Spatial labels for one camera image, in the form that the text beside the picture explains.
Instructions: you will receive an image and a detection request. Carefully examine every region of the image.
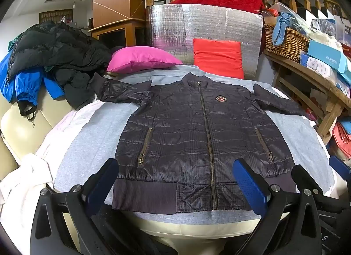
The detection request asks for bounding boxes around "wooden slatted screen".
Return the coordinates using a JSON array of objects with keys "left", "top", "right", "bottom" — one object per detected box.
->
[{"left": 38, "top": 9, "right": 74, "bottom": 25}]

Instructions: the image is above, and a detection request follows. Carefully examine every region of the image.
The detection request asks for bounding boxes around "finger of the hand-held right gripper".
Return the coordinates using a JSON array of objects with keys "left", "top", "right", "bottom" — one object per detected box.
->
[
  {"left": 291, "top": 164, "right": 324, "bottom": 198},
  {"left": 328, "top": 156, "right": 351, "bottom": 181}
]

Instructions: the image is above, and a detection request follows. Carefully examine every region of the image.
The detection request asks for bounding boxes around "silver foil insulation mat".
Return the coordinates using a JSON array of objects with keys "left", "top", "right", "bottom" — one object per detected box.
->
[{"left": 145, "top": 3, "right": 264, "bottom": 78}]

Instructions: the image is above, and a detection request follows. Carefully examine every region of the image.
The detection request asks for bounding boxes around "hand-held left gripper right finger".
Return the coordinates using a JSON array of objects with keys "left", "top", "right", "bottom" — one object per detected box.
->
[{"left": 233, "top": 158, "right": 322, "bottom": 255}]

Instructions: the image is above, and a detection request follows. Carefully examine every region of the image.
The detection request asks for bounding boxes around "blue jacket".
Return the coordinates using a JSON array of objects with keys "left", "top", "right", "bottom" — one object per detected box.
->
[{"left": 0, "top": 51, "right": 65, "bottom": 107}]

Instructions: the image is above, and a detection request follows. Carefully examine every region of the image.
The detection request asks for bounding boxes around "red pillow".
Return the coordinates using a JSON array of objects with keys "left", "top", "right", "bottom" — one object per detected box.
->
[{"left": 192, "top": 38, "right": 244, "bottom": 79}]

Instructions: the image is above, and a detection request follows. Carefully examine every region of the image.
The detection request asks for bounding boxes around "black garment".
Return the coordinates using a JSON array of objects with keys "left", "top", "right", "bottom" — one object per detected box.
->
[{"left": 53, "top": 67, "right": 96, "bottom": 109}]

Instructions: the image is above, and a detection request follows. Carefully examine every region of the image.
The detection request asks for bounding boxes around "pink pillow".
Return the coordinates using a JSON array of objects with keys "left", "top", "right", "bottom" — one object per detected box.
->
[{"left": 106, "top": 46, "right": 183, "bottom": 74}]

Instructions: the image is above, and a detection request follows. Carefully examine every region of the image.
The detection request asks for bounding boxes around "black puffer jacket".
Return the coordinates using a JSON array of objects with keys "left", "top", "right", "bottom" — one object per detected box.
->
[{"left": 8, "top": 21, "right": 111, "bottom": 80}]

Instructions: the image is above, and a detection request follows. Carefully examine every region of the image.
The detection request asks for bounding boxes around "wooden shelf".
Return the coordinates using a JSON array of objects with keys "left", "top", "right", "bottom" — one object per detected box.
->
[{"left": 265, "top": 49, "right": 351, "bottom": 146}]

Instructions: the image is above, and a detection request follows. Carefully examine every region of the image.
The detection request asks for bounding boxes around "wicker basket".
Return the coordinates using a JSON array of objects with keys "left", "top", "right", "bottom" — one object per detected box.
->
[{"left": 264, "top": 23, "right": 310, "bottom": 56}]

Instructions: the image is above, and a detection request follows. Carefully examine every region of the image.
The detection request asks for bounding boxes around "cream leather sofa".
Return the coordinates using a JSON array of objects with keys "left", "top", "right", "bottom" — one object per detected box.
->
[{"left": 0, "top": 91, "right": 264, "bottom": 255}]

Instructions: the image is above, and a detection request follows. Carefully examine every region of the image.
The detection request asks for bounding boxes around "light blue cloth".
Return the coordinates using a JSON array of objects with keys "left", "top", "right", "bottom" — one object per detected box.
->
[{"left": 272, "top": 12, "right": 303, "bottom": 46}]

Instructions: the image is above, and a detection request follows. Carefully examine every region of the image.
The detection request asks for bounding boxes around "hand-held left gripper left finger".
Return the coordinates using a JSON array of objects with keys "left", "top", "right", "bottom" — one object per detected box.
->
[{"left": 30, "top": 158, "right": 120, "bottom": 255}]

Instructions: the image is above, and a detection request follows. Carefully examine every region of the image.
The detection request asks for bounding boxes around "grey blanket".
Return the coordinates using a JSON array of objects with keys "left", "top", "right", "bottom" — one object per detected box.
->
[{"left": 53, "top": 64, "right": 338, "bottom": 225}]

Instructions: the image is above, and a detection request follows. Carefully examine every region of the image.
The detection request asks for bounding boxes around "dark quilted zip jacket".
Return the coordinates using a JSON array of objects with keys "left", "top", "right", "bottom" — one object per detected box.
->
[{"left": 92, "top": 72, "right": 312, "bottom": 214}]

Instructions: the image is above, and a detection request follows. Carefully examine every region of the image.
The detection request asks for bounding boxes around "pink cloth pile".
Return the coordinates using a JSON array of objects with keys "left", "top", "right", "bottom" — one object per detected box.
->
[{"left": 328, "top": 121, "right": 351, "bottom": 159}]

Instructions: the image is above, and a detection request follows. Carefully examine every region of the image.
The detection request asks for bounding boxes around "clear plastic bag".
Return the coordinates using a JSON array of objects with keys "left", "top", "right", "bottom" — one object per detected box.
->
[{"left": 270, "top": 2, "right": 313, "bottom": 25}]

